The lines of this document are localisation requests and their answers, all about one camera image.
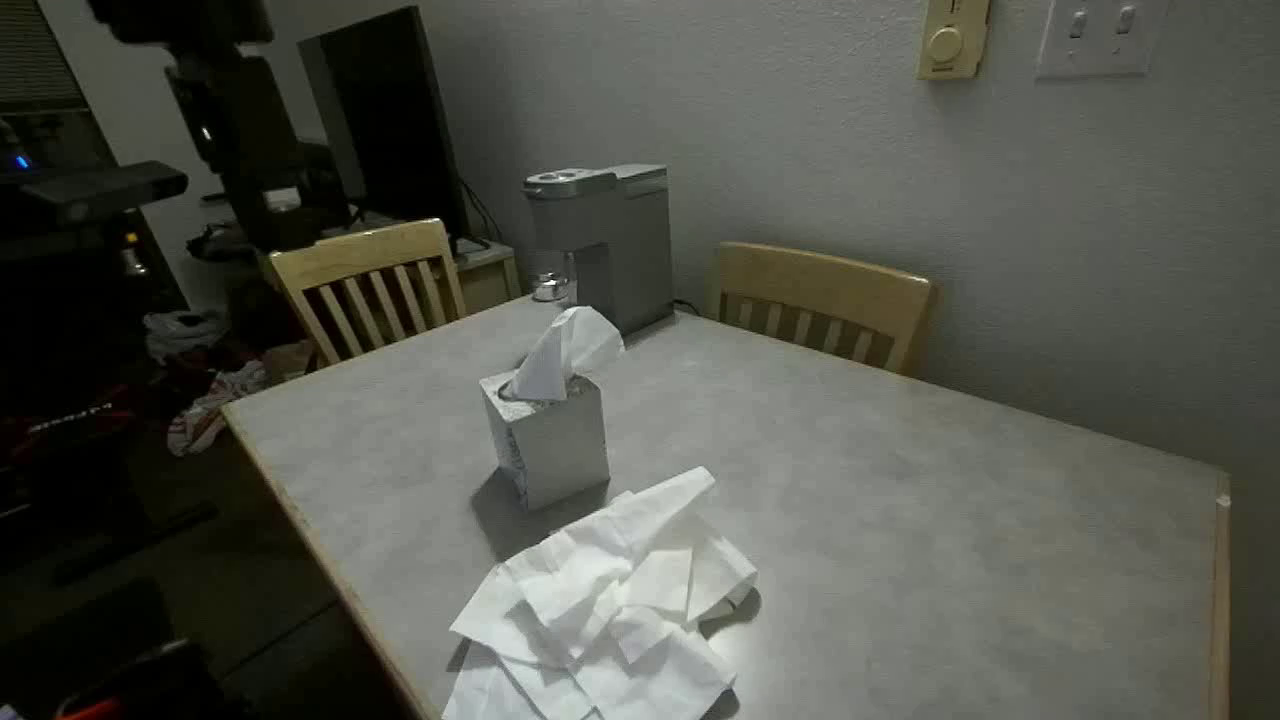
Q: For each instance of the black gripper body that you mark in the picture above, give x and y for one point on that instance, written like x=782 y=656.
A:
x=235 y=115

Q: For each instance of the white tissue in box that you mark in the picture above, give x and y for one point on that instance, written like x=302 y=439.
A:
x=565 y=350

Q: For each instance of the grey tissue box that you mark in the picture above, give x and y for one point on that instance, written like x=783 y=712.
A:
x=555 y=445

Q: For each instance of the heap of white tissues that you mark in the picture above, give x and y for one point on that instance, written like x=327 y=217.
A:
x=610 y=610

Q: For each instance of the black monitor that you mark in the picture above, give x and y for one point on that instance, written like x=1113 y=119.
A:
x=390 y=110

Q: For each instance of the wooden slat chair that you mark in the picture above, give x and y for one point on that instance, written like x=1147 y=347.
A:
x=820 y=290
x=355 y=255

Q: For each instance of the window blind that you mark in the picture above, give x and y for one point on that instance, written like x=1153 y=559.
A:
x=35 y=55

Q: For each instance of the white plastic bag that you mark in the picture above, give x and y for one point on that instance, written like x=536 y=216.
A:
x=185 y=332

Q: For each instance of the white and red cloth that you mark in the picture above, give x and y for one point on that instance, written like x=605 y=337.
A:
x=215 y=405

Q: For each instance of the beige side cabinet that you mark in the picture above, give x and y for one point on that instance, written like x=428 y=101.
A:
x=490 y=275

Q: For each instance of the small silver cup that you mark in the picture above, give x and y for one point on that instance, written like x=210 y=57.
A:
x=550 y=288

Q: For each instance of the grey coffee maker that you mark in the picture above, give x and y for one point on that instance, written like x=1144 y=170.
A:
x=620 y=240

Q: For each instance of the beige thermostat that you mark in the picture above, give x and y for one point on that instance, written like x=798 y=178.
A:
x=950 y=40

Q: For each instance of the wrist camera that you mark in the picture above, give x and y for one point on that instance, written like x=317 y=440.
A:
x=180 y=20

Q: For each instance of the camera on mount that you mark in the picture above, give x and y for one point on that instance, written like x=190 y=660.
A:
x=100 y=190

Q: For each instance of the white light switch plate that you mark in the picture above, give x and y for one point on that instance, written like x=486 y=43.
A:
x=1100 y=40

